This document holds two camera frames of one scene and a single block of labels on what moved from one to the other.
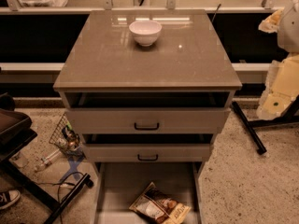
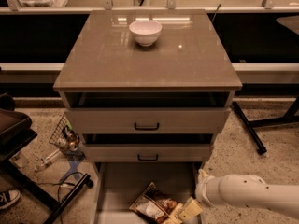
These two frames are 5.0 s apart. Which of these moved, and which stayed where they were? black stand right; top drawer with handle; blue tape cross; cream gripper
Moved: cream gripper
Stayed: top drawer with handle; blue tape cross; black stand right
